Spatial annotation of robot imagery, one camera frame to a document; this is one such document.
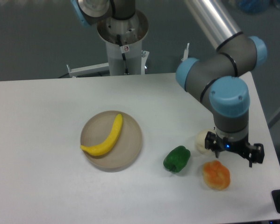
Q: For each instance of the white metal bracket right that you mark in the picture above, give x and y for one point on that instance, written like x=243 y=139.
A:
x=186 y=53

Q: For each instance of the white metal bracket left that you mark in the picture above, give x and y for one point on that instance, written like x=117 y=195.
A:
x=88 y=70

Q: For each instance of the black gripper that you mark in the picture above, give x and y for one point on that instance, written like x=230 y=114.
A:
x=253 y=153

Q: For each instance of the green bell pepper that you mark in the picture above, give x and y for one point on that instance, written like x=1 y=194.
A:
x=177 y=159

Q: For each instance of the grey table leg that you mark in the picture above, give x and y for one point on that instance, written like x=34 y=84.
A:
x=275 y=117

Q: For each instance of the white garlic bulb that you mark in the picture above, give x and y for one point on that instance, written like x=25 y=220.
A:
x=200 y=142

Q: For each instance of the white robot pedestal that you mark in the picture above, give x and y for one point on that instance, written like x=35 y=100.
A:
x=123 y=40

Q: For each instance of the beige round plate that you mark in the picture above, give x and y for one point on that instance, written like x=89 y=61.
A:
x=126 y=149

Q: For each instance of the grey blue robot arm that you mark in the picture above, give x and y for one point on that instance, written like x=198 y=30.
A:
x=215 y=83

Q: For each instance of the orange bread roll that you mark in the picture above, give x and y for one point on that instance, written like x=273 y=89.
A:
x=216 y=175

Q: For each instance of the white metal bracket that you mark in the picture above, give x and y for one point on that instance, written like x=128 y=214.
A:
x=186 y=53
x=88 y=70

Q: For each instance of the yellow banana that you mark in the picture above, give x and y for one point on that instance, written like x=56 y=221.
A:
x=107 y=145

